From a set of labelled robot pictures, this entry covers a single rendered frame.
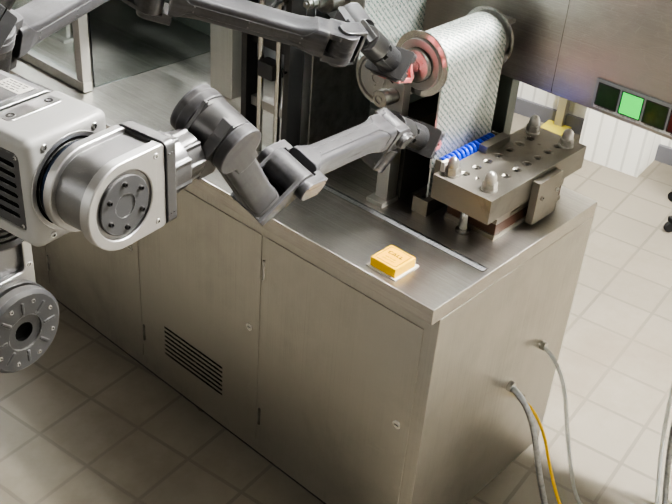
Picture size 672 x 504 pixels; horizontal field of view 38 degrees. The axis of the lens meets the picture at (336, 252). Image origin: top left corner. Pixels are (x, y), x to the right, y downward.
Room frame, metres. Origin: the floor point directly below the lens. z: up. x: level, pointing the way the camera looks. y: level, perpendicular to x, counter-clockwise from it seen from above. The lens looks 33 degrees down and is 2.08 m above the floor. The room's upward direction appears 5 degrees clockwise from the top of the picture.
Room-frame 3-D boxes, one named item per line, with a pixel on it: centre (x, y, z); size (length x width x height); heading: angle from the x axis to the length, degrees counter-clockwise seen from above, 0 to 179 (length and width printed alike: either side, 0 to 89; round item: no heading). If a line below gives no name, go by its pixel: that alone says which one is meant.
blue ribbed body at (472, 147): (2.07, -0.29, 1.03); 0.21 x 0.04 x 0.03; 140
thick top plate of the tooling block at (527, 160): (2.04, -0.39, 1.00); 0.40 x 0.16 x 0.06; 140
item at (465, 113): (2.08, -0.27, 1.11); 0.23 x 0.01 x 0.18; 140
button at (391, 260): (1.75, -0.12, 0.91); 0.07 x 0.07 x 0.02; 50
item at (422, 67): (2.02, -0.14, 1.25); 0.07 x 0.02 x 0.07; 50
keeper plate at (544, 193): (1.99, -0.47, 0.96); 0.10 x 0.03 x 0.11; 140
